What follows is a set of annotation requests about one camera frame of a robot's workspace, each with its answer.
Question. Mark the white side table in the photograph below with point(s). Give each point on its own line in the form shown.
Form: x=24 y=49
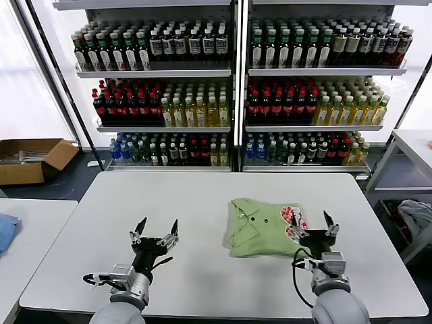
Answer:
x=40 y=222

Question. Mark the white paper scrap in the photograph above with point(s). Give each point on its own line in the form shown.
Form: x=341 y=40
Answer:
x=94 y=164

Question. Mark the beige-label dark bottle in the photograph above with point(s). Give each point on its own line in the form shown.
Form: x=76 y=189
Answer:
x=340 y=45
x=353 y=45

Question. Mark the white-label reddish drink bottle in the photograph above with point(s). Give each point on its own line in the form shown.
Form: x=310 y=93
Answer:
x=406 y=45

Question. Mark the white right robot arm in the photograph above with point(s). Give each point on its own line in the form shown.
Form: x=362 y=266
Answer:
x=341 y=307

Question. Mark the blue folded cloth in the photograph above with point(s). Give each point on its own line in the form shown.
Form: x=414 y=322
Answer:
x=8 y=229

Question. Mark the blue water bottle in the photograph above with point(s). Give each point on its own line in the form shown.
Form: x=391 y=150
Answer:
x=260 y=153
x=250 y=153
x=125 y=152
x=115 y=153

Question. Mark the white-label dark drink bottle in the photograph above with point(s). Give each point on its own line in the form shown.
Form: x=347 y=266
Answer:
x=380 y=45
x=168 y=47
x=367 y=45
x=155 y=47
x=393 y=45
x=221 y=45
x=180 y=47
x=208 y=46
x=194 y=46

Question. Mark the red cloth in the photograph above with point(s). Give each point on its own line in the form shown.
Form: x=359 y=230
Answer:
x=404 y=232

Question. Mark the green-cap dark tea bottle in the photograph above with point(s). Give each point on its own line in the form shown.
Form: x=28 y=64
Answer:
x=298 y=54
x=130 y=55
x=116 y=55
x=325 y=54
x=80 y=57
x=104 y=55
x=143 y=55
x=257 y=54
x=312 y=54
x=270 y=54
x=284 y=54
x=92 y=55

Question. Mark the black window pole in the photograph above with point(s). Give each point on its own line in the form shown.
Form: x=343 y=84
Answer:
x=64 y=84

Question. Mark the grey frame side table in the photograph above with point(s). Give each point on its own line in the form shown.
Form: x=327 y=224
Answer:
x=416 y=136

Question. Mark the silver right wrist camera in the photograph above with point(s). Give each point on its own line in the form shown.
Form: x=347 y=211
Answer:
x=333 y=266

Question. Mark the brown cardboard box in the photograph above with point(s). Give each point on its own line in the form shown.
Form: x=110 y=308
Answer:
x=20 y=175

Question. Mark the yellow drink bottle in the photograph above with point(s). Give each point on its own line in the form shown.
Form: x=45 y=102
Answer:
x=364 y=153
x=346 y=114
x=335 y=114
x=223 y=114
x=223 y=157
x=167 y=116
x=212 y=116
x=214 y=157
x=380 y=114
x=189 y=116
x=201 y=116
x=178 y=116
x=370 y=114
x=323 y=114
x=357 y=114
x=353 y=155

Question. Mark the grey-blue crumpled cloth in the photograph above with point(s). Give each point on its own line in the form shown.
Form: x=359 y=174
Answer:
x=416 y=216

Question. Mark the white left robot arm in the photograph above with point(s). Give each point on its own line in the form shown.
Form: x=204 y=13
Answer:
x=118 y=314

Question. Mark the white metal shelf rack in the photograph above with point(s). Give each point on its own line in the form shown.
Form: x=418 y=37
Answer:
x=152 y=73
x=320 y=71

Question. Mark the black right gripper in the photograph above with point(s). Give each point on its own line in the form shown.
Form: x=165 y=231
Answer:
x=319 y=243

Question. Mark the light green polo shirt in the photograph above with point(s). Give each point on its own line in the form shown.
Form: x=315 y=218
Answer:
x=256 y=236

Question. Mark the white-cap dark small bottle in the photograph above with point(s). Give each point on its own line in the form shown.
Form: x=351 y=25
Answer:
x=323 y=152
x=173 y=153
x=164 y=155
x=302 y=155
x=183 y=153
x=292 y=155
x=154 y=155
x=312 y=152

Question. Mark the dark green drink bottle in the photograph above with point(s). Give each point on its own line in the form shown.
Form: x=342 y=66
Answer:
x=135 y=153
x=144 y=153
x=271 y=155
x=281 y=153

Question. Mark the clear plastic packets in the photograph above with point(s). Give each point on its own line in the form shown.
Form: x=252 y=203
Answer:
x=30 y=156

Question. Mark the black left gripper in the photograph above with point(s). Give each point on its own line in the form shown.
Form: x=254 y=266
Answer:
x=148 y=251

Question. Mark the red-cap cola bottle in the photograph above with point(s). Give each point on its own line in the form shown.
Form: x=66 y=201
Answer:
x=332 y=152
x=121 y=109
x=204 y=153
x=253 y=108
x=144 y=109
x=132 y=109
x=276 y=108
x=343 y=152
x=110 y=109
x=155 y=109
x=265 y=108
x=300 y=108
x=288 y=108
x=311 y=108
x=99 y=109
x=194 y=153

